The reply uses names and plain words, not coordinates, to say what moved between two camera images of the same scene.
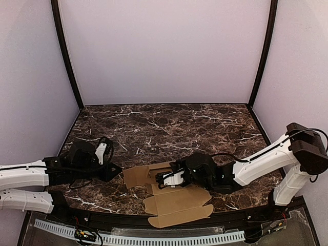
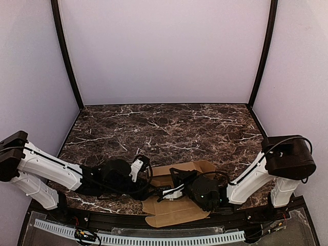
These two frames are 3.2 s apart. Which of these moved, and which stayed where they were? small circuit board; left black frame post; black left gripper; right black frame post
Moved: black left gripper
Stayed: small circuit board; left black frame post; right black frame post
